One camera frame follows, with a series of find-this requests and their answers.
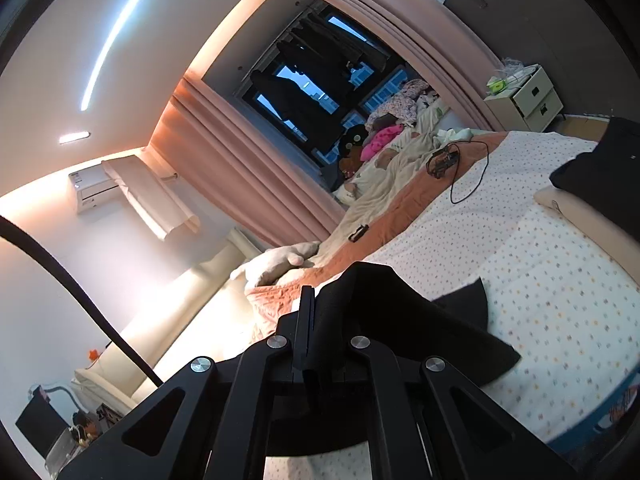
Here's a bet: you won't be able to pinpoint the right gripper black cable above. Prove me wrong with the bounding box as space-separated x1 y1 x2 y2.
0 215 163 388

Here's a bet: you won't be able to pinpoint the folded black garment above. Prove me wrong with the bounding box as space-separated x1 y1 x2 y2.
549 116 640 241

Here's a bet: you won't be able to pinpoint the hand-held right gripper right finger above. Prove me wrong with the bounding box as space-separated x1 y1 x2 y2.
345 336 581 480

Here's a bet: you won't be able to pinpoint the ceiling strip light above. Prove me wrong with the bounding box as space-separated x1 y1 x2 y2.
80 0 173 111

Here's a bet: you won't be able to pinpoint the hanging white cloth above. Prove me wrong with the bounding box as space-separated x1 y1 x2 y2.
101 155 201 241

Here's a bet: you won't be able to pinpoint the black jacket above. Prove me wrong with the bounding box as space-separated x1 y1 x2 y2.
265 261 522 458

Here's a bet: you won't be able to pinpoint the white nightstand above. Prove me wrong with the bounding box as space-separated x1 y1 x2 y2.
484 64 565 133

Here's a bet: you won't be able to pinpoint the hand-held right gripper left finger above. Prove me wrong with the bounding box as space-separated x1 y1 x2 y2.
57 285 316 480

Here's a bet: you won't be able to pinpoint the black device with cable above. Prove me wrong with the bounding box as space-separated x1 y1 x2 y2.
425 141 491 205

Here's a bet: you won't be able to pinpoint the pink curtain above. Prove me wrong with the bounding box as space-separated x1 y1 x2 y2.
277 0 506 133
145 77 346 256

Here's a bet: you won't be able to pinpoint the pale green cloth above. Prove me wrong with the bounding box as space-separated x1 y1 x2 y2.
435 127 473 146

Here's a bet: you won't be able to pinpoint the hanging black coat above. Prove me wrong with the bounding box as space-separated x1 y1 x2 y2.
250 67 346 166

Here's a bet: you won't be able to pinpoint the cream padded headboard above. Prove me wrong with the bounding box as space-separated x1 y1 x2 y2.
75 227 266 411

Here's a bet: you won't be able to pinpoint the beige bear print blanket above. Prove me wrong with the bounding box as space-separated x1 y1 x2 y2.
312 105 451 266

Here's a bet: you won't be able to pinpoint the bed with dotted sheet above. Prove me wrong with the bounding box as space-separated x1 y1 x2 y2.
260 130 640 480

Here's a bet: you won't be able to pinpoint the white plush toy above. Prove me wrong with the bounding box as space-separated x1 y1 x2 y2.
230 241 321 292

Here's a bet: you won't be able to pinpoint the white air conditioner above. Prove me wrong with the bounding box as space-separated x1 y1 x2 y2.
68 167 123 215

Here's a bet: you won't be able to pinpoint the pink cloth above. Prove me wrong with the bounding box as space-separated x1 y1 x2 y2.
361 125 403 162

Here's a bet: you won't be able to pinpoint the hanging dark clothes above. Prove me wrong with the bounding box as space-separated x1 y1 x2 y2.
235 2 406 171
277 12 366 101

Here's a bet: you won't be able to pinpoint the black plush toy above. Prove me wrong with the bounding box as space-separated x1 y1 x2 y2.
340 125 371 153

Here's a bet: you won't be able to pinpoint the floral cloth pile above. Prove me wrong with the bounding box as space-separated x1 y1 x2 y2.
370 79 441 128

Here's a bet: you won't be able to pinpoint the brown plush toy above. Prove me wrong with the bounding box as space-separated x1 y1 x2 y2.
338 146 366 176

